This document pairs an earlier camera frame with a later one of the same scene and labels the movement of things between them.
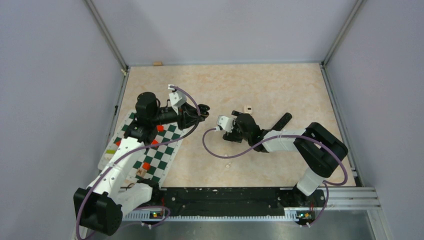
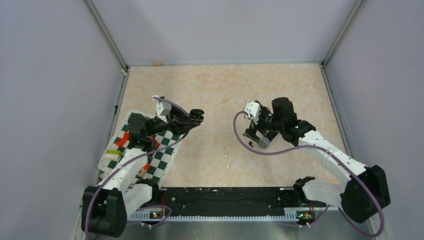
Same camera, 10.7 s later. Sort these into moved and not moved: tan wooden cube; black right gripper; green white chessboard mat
Moved: black right gripper
Not moved: green white chessboard mat; tan wooden cube
